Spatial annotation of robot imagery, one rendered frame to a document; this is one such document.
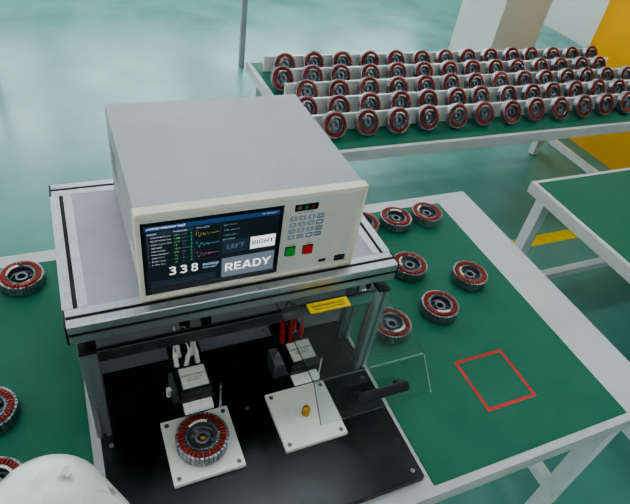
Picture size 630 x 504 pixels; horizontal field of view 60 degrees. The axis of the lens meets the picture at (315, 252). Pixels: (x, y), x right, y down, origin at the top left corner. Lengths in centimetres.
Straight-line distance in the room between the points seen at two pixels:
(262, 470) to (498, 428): 59
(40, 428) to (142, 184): 63
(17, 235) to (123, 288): 199
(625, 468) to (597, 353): 92
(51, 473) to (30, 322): 96
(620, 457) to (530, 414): 115
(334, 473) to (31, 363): 76
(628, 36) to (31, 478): 441
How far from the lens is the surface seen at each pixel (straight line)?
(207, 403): 121
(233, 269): 107
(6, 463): 132
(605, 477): 258
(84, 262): 117
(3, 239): 305
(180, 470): 125
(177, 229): 97
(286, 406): 133
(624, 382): 179
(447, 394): 149
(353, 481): 128
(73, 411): 139
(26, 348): 153
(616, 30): 467
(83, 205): 131
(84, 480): 65
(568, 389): 167
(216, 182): 101
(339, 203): 106
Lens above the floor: 189
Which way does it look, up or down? 41 degrees down
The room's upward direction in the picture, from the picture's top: 11 degrees clockwise
